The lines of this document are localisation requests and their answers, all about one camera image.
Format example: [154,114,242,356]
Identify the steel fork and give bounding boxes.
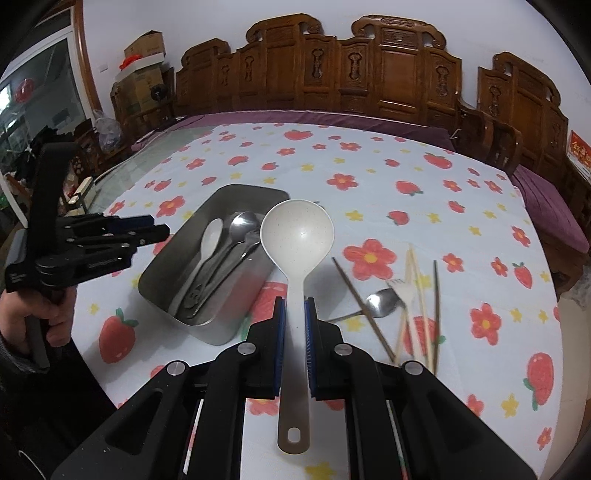
[186,230,260,322]

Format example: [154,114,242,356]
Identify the small steel spoon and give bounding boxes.
[329,288,402,323]

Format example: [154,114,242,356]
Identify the stacked cardboard boxes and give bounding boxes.
[110,30,174,136]

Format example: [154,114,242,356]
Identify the carved wooden armchair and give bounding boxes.
[457,52,590,256]

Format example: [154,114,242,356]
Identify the light wooden chopstick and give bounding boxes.
[394,249,413,365]
[410,244,435,373]

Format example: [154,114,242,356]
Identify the white plastic spoon in tray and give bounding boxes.
[167,218,223,316]

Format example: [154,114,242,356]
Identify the white plastic fork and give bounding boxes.
[387,279,415,364]

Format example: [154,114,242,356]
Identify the red calendar card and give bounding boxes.
[567,130,591,169]

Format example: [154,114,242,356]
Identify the steel tray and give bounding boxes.
[138,184,290,345]

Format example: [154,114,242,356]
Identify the left hand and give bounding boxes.
[1,286,77,353]

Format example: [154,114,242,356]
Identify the dark brown chopstick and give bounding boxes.
[332,257,396,364]
[433,260,441,376]

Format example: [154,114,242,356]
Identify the large steel spoon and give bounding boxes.
[175,211,259,315]

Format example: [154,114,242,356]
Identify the carved wooden sofa bench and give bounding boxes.
[176,13,520,158]

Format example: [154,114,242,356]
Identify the purple armchair cushion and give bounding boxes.
[511,165,589,253]

